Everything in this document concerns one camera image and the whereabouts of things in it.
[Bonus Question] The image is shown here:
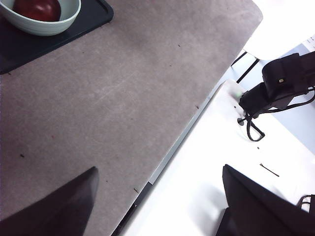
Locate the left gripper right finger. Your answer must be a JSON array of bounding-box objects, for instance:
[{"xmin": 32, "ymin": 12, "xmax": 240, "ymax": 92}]
[{"xmin": 216, "ymin": 164, "xmax": 315, "ymax": 236}]

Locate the teal ribbed bowl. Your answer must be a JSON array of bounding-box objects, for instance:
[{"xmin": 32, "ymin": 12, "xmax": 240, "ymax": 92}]
[{"xmin": 0, "ymin": 0, "xmax": 82, "ymax": 37}]

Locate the black rectangular tray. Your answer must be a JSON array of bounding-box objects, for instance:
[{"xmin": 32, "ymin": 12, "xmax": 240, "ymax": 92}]
[{"xmin": 0, "ymin": 0, "xmax": 114, "ymax": 74}]

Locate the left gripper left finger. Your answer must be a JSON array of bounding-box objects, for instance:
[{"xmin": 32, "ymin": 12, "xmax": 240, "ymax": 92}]
[{"xmin": 0, "ymin": 166, "xmax": 99, "ymax": 236}]

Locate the dark purple plum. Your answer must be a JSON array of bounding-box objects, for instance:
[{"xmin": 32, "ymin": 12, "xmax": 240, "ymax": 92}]
[{"xmin": 12, "ymin": 0, "xmax": 62, "ymax": 22}]

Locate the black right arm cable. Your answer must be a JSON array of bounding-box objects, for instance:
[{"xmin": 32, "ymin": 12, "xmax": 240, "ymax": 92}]
[{"xmin": 237, "ymin": 86, "xmax": 315, "ymax": 142}]

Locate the black flat strap cable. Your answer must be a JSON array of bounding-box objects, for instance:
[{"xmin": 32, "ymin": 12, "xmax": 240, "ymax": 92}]
[{"xmin": 296, "ymin": 194, "xmax": 315, "ymax": 212}]

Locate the thin black wire piece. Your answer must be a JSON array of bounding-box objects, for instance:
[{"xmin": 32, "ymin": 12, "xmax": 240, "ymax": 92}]
[{"xmin": 260, "ymin": 163, "xmax": 280, "ymax": 177}]

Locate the black table frame bar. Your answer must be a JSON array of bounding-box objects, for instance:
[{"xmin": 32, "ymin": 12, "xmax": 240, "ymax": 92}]
[
  {"xmin": 231, "ymin": 50, "xmax": 247, "ymax": 66},
  {"xmin": 236, "ymin": 58, "xmax": 260, "ymax": 84}
]

